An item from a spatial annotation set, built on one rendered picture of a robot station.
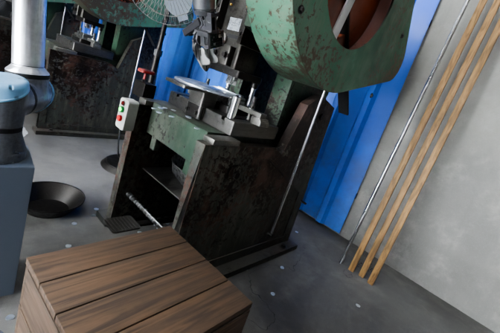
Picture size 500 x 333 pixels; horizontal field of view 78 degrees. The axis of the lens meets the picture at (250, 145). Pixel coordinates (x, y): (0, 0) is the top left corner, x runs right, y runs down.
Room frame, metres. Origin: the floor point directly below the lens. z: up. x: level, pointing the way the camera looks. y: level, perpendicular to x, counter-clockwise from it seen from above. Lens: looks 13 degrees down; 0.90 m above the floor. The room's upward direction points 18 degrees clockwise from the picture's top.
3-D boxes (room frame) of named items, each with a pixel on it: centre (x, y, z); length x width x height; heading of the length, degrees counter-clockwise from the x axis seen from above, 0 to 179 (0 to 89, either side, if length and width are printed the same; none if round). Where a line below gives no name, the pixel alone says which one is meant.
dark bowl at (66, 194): (1.31, 0.82, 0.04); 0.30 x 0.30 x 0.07
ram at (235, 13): (1.40, 0.19, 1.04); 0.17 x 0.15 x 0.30; 142
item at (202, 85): (1.33, 0.25, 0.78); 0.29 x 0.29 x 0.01
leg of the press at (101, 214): (1.71, 0.29, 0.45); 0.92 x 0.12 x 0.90; 142
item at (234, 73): (1.44, 0.17, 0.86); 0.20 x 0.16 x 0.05; 52
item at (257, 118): (1.33, 0.04, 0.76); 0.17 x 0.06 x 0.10; 52
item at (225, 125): (1.43, 0.17, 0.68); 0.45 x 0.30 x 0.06; 52
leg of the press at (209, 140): (1.38, -0.13, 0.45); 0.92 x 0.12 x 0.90; 142
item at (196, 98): (1.30, 0.28, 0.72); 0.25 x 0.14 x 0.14; 142
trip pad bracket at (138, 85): (1.45, 0.56, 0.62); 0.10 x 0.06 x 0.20; 52
